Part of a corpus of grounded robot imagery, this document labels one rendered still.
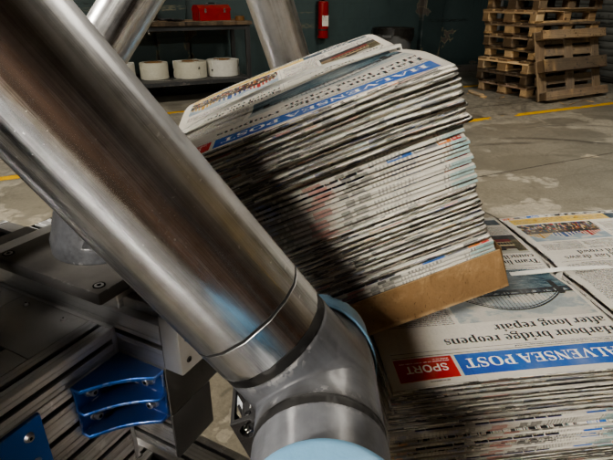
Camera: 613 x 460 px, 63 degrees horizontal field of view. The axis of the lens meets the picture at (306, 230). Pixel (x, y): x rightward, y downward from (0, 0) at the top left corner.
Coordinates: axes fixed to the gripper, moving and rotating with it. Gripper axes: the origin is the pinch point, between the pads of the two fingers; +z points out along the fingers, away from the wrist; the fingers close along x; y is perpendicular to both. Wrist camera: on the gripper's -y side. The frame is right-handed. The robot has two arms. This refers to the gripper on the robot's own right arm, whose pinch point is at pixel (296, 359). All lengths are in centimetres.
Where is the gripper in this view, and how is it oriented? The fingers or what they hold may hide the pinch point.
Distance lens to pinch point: 54.2
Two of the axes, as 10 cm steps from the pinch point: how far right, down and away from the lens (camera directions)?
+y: -3.4, -8.4, -4.2
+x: -9.4, 3.4, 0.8
